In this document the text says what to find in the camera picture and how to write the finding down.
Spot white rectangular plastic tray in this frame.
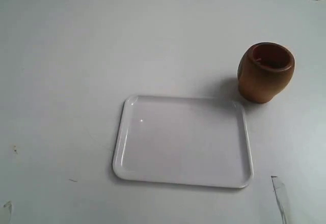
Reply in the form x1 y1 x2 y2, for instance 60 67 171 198
113 95 254 189

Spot clear tape scrap left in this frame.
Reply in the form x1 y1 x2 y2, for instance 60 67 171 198
1 201 13 223

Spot clear tape strip right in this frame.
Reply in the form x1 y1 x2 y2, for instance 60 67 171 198
271 176 291 224

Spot brown wooden mortar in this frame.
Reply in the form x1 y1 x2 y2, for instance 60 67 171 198
237 42 295 103

